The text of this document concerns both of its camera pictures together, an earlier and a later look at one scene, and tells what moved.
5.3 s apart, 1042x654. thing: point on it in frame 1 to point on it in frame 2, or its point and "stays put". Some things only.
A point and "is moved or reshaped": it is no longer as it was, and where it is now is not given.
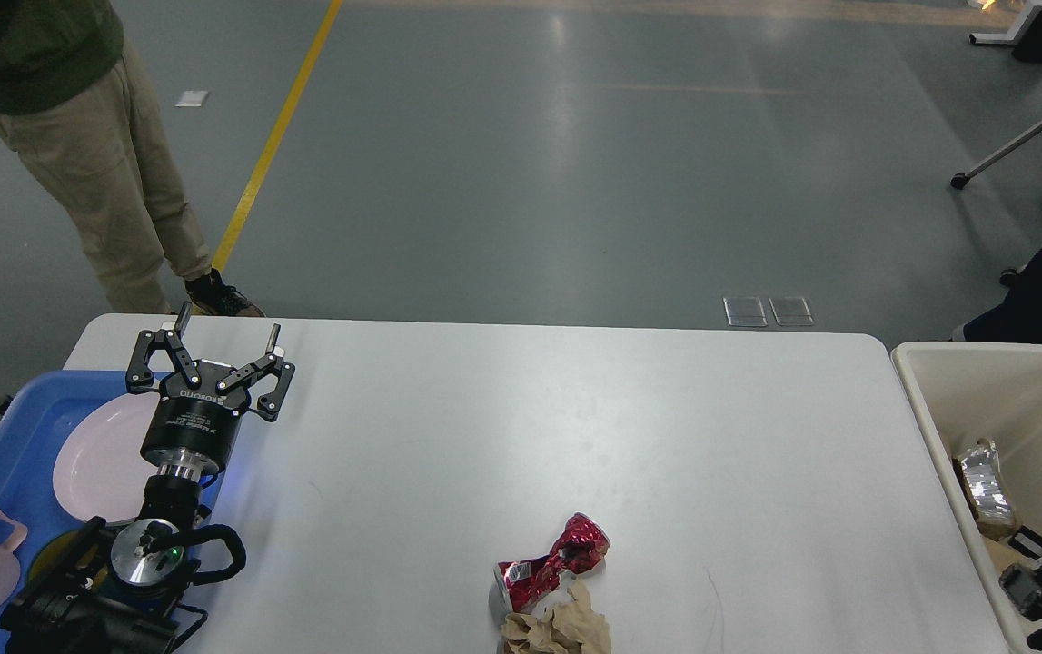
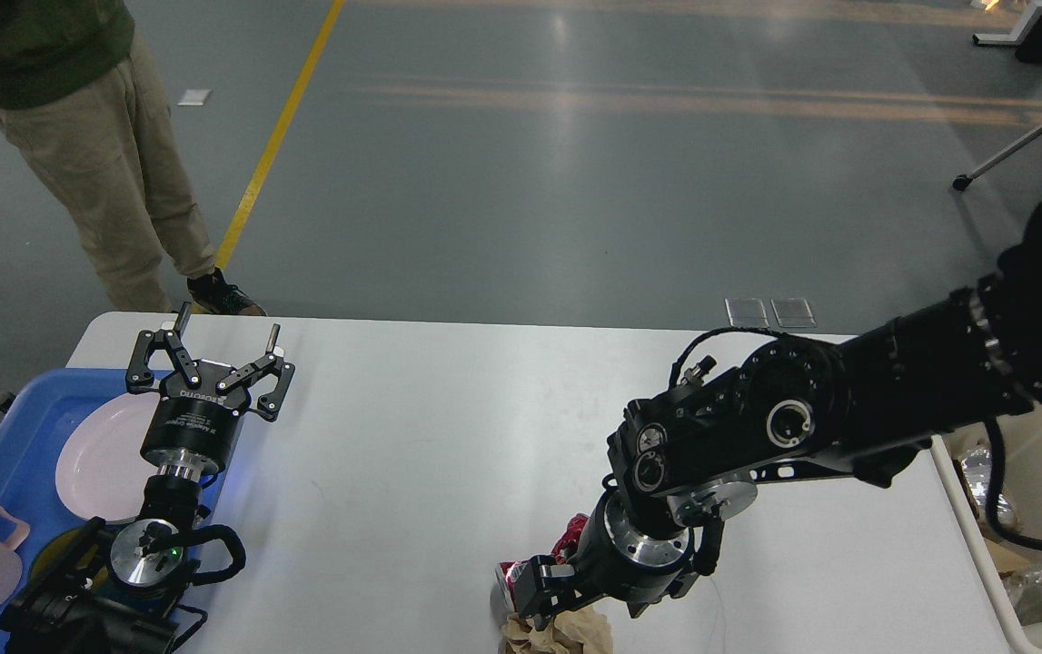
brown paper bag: (996, 535) is moved or reshaped
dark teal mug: (49, 559) stays put
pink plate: (99, 471) stays put
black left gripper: (192, 428) stays put
